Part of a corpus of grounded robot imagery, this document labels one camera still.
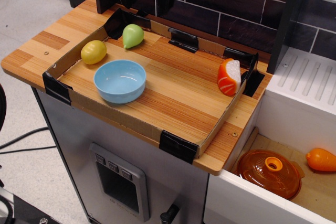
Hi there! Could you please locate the grey toy oven cabinet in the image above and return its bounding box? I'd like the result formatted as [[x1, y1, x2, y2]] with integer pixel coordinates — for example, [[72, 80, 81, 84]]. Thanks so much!
[[34, 90, 208, 223]]

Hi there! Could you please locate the black cable on floor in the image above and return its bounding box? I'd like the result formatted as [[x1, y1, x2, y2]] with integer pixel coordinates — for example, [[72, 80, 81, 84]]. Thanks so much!
[[0, 126, 57, 155]]

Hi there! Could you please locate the black oven knob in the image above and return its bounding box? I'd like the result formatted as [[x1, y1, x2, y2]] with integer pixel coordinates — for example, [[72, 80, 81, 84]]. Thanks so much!
[[160, 204, 180, 224]]

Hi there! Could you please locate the orange pot lid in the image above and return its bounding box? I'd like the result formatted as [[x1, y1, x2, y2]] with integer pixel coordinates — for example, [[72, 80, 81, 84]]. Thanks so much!
[[237, 150, 302, 200]]

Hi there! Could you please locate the green toy pear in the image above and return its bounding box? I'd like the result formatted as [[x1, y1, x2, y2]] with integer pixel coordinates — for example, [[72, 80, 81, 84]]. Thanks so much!
[[122, 24, 144, 49]]

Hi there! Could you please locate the yellow toy lemon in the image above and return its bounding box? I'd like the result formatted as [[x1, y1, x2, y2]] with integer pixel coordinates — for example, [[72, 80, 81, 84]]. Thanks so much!
[[81, 40, 107, 65]]

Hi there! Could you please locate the black vertical post right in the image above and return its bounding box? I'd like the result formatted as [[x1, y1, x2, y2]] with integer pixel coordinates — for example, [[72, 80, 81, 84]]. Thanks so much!
[[267, 0, 300, 74]]

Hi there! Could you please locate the orange toy carrot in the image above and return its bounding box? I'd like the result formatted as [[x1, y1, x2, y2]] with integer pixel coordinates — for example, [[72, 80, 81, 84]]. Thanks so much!
[[306, 148, 335, 172]]

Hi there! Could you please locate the toy salmon sushi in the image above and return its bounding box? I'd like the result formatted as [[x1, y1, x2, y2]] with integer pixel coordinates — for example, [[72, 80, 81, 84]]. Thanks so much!
[[217, 58, 241, 96]]

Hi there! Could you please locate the white toy sink unit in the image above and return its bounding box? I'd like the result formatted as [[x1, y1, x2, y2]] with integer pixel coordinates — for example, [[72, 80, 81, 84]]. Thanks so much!
[[203, 48, 335, 223]]

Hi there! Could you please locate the cardboard fence with black tape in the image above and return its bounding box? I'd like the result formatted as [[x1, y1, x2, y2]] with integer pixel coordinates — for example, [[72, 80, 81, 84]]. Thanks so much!
[[43, 9, 264, 162]]

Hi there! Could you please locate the light blue bowl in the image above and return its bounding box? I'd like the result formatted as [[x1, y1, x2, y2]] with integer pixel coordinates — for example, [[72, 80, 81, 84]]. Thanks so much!
[[93, 60, 146, 104]]

